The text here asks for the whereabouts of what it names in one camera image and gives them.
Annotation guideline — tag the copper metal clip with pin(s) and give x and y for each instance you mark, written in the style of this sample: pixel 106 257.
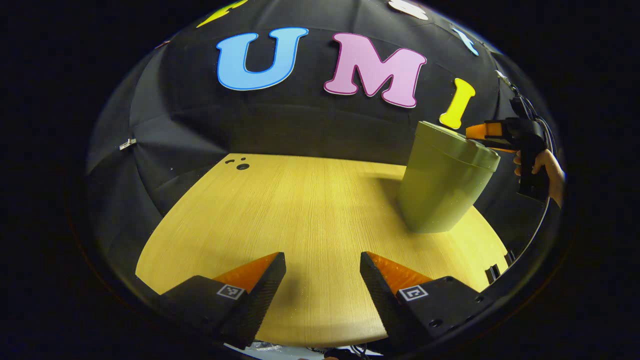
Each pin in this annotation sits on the copper metal clip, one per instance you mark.
pixel 162 44

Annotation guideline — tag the silver metal clip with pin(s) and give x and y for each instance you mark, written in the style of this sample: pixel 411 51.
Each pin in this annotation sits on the silver metal clip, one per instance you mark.
pixel 502 77
pixel 127 144

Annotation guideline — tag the wooden desktop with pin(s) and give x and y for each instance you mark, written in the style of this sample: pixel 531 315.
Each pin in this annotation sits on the wooden desktop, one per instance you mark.
pixel 300 210

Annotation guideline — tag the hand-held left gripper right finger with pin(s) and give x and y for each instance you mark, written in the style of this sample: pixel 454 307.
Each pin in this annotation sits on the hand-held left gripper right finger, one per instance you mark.
pixel 380 295

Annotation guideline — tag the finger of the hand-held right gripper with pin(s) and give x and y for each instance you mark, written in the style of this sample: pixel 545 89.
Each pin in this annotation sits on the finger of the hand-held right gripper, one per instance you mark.
pixel 500 147
pixel 482 131

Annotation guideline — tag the green desktop garbage bin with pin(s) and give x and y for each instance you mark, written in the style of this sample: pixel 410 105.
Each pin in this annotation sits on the green desktop garbage bin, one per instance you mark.
pixel 440 190

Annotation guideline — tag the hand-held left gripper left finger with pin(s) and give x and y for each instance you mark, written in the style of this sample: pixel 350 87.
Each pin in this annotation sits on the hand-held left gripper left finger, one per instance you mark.
pixel 265 295

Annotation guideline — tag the black backdrop cloth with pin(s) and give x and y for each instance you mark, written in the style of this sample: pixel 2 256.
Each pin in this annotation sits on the black backdrop cloth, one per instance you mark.
pixel 165 100

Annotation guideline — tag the black desk edge bracket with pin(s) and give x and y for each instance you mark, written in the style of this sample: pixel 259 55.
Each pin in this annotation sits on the black desk edge bracket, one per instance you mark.
pixel 509 257
pixel 493 273

